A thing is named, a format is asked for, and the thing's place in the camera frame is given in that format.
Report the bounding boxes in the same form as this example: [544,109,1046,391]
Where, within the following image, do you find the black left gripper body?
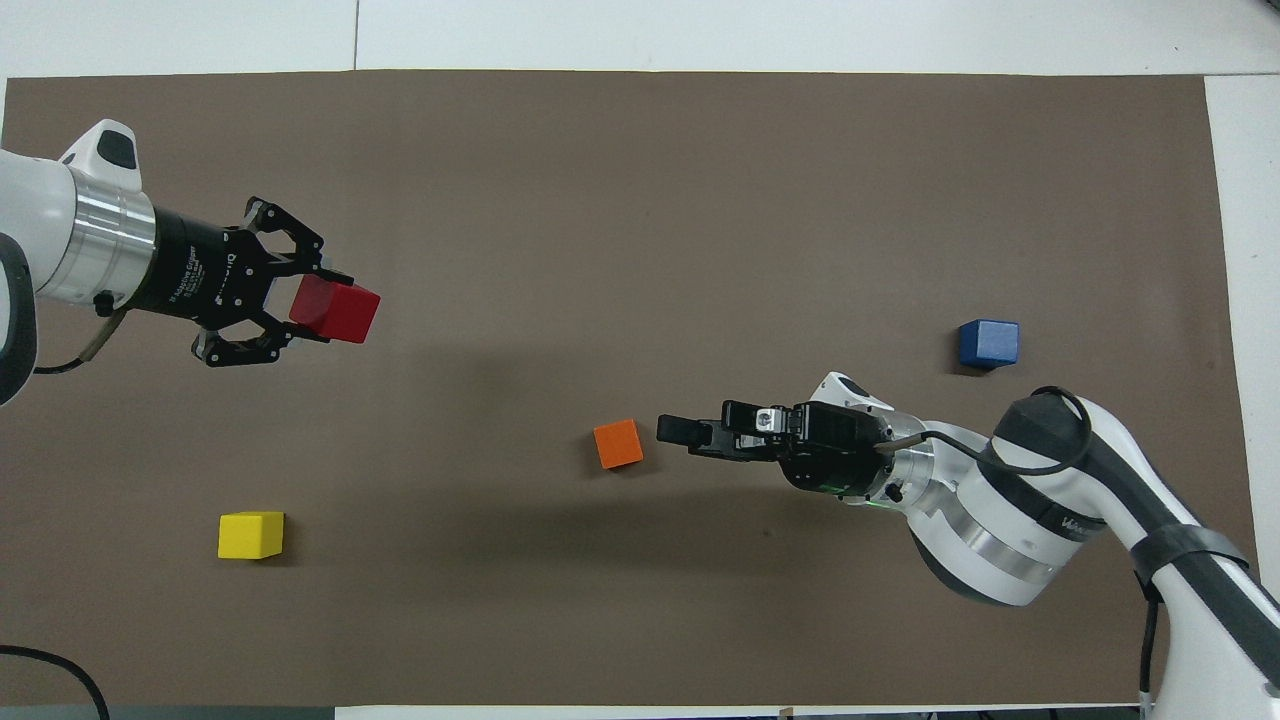
[130,205,292,331]

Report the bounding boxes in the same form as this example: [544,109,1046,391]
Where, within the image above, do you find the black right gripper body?
[780,400,891,498]

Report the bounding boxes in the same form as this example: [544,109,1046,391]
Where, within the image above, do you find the red wooden block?
[289,275,382,345]

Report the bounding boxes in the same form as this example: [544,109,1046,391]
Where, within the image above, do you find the orange wooden block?
[593,419,645,470]

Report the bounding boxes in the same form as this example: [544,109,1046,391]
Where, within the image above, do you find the blue wooden block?
[958,319,1021,369]

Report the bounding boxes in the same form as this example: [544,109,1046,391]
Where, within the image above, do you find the yellow wooden block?
[218,511,286,561]

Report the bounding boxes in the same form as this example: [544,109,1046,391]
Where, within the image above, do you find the brown table mat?
[0,70,1259,709]

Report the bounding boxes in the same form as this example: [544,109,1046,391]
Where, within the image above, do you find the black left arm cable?
[35,305,127,377]

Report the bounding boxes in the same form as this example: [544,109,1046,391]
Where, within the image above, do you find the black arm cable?
[35,305,127,377]
[880,388,1094,477]

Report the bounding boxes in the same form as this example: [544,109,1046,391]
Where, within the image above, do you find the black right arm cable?
[880,388,1094,477]

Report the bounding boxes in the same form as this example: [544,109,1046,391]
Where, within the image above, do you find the black loose floor cable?
[0,645,111,720]

